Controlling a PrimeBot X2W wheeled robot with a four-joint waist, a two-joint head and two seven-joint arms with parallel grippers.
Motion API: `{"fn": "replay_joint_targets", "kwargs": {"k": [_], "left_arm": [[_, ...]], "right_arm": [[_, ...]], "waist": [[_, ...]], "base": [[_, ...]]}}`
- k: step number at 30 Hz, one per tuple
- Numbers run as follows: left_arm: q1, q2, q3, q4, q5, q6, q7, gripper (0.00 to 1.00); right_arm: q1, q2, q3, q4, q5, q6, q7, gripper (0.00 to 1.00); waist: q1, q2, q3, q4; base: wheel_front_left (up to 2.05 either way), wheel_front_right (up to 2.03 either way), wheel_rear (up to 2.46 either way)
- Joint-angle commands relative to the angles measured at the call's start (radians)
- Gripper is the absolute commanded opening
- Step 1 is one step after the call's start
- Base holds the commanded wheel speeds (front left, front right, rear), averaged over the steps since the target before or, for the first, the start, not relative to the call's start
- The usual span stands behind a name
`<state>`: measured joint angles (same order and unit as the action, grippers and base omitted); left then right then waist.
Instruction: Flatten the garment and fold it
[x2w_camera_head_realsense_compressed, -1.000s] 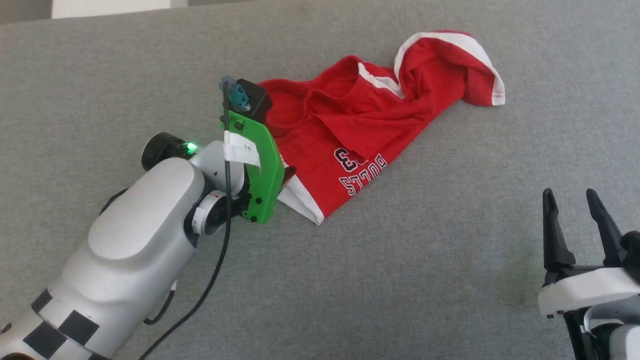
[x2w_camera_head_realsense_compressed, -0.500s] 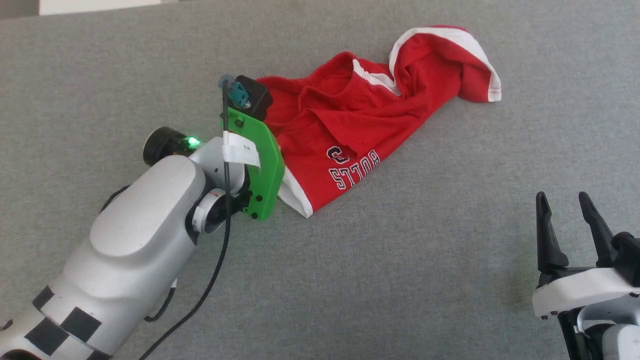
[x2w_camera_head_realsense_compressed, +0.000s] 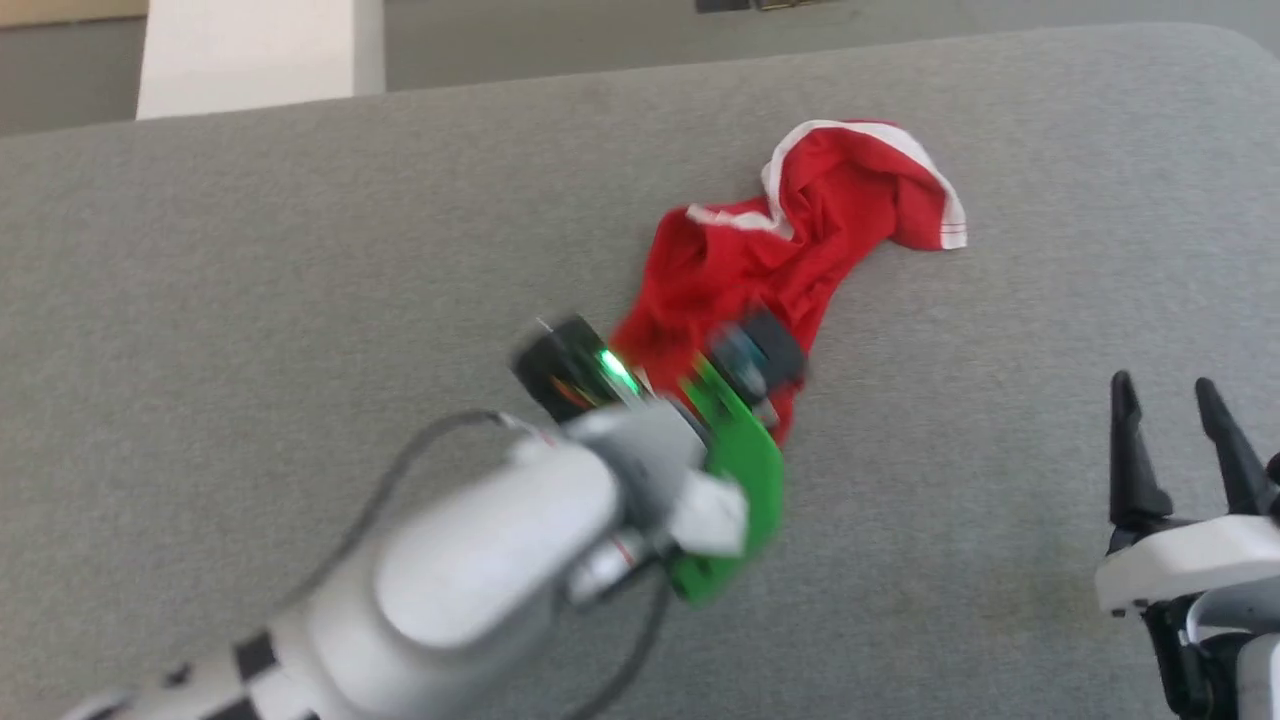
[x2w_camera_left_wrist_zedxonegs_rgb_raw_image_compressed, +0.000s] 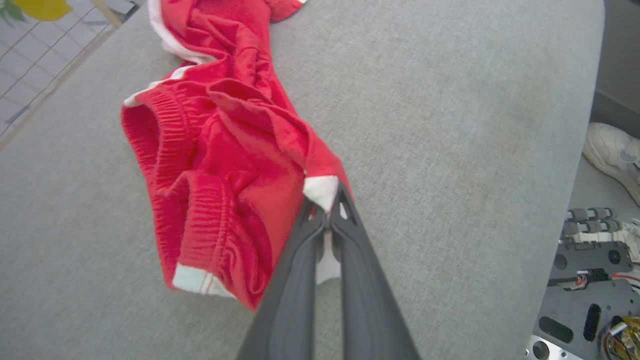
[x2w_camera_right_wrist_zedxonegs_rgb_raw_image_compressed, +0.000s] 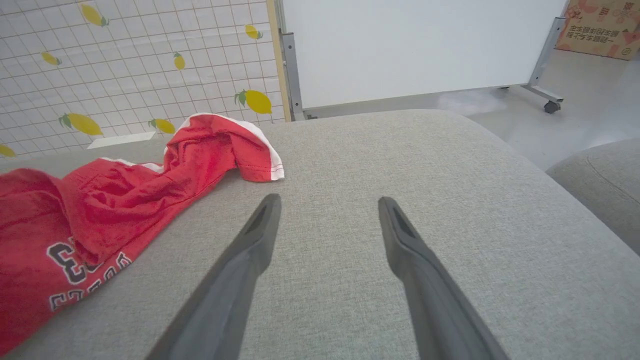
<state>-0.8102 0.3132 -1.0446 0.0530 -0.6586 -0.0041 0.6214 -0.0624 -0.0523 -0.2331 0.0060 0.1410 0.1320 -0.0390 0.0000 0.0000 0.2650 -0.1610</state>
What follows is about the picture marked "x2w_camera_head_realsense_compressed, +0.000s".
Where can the white box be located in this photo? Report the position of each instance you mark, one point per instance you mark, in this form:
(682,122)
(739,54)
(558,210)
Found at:
(250,55)

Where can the large black floor plate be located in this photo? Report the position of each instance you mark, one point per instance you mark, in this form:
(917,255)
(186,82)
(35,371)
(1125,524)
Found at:
(795,3)

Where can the red shorts with white trim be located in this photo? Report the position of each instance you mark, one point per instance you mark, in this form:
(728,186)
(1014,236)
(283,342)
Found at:
(780,260)

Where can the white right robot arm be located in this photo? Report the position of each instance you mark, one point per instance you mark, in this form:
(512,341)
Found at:
(1225,660)

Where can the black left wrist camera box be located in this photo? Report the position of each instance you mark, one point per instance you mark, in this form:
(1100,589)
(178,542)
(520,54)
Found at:
(760,355)

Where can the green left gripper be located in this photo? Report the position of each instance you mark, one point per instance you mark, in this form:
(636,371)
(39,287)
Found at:
(745,470)

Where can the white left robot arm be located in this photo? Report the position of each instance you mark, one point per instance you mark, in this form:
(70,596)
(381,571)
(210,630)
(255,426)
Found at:
(480,560)

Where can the small black floor plate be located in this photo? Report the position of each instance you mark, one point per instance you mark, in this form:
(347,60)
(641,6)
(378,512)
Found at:
(722,4)

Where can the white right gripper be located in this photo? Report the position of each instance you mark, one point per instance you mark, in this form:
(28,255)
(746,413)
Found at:
(1190,560)

